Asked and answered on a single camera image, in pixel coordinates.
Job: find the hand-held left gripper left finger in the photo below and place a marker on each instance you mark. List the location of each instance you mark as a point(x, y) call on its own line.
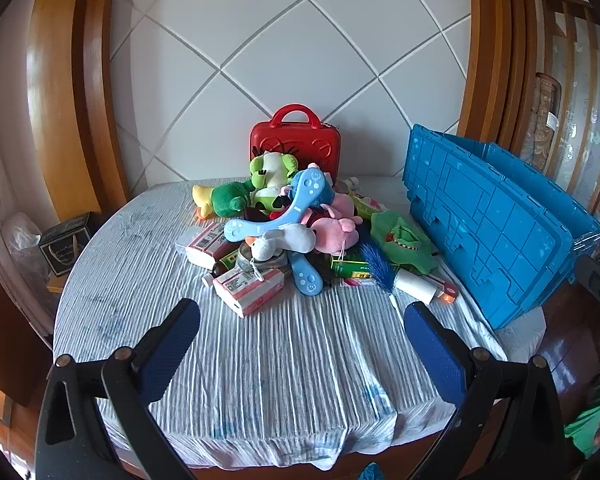
point(170, 345)

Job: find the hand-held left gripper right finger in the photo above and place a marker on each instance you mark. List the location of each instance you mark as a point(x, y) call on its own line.
point(435, 355)

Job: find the red white medicine box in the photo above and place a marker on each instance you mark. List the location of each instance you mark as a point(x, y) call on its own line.
point(447, 292)

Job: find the red white tissue packet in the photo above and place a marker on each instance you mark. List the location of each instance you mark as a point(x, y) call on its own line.
point(247, 290)
point(205, 245)

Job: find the blue plastic crate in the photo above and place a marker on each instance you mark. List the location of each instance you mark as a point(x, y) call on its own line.
point(490, 220)

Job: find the round desktop with blue cloth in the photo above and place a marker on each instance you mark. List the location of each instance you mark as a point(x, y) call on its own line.
point(280, 370)

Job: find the white lint roller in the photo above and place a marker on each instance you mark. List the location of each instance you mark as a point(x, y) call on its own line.
point(415, 285)

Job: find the green bottle with white cap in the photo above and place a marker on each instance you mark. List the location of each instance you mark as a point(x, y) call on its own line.
point(227, 265)

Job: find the blue feather duster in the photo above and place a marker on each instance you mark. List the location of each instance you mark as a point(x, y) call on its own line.
point(380, 265)

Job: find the silver tape roll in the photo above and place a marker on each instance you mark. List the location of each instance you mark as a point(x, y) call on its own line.
point(245, 257)

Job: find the green crocodile toy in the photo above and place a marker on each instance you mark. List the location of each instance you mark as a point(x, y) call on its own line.
point(405, 240)

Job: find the green cardboard box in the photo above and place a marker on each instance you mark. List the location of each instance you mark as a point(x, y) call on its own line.
point(352, 267)

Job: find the person's green clothing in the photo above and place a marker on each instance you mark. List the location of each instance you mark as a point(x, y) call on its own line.
point(585, 430)

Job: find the black gift box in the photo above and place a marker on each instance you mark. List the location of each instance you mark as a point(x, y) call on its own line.
point(62, 247)

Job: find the white goose plush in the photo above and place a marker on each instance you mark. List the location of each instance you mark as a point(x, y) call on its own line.
point(280, 242)

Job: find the pig plush in red dress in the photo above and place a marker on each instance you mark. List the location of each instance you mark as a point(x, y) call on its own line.
point(337, 235)

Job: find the green yellow turtle plush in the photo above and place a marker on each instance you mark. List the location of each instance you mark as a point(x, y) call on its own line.
point(225, 197)

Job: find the yellow green wet wipes pack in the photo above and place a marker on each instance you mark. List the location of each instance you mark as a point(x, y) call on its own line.
point(370, 207)

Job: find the clear plastic bag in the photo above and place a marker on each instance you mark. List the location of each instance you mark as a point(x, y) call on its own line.
point(22, 245)

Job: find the patterned white curtain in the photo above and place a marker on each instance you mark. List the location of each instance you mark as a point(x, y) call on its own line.
point(585, 100)

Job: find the small white bottle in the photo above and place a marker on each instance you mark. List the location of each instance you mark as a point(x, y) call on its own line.
point(349, 185)

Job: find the green frog plush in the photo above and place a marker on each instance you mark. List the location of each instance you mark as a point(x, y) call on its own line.
point(272, 175)

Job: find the red hard carry case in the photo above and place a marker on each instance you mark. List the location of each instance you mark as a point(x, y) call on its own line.
point(280, 135)

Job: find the sheer beige curtain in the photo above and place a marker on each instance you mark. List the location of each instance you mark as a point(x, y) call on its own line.
point(10, 135)

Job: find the wooden wall frame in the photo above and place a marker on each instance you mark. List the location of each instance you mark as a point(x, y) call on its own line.
point(500, 60)
point(70, 85)

